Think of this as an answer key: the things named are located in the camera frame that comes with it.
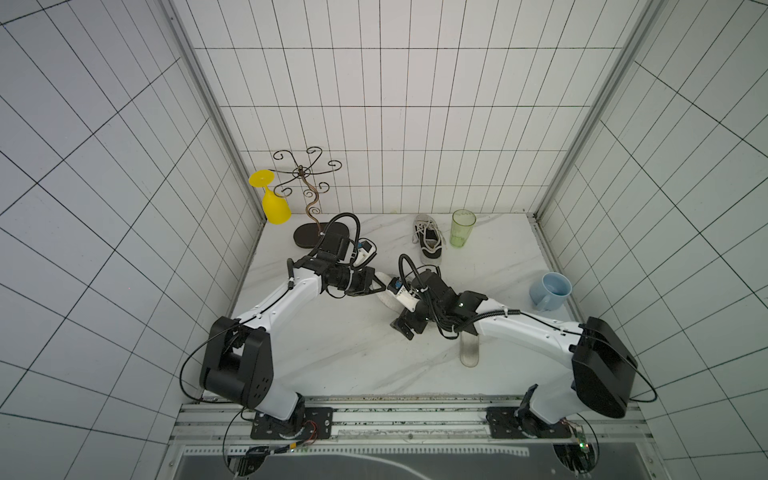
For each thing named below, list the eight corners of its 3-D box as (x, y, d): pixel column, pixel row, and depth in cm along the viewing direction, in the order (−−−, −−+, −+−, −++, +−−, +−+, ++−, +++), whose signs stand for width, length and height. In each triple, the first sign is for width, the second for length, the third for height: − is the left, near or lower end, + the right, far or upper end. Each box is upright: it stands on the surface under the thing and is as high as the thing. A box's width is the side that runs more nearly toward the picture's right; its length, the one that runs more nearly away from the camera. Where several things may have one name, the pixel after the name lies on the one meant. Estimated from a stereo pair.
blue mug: (535, 313, 95) (546, 301, 88) (526, 286, 101) (535, 272, 95) (565, 313, 95) (578, 301, 88) (553, 286, 101) (565, 272, 95)
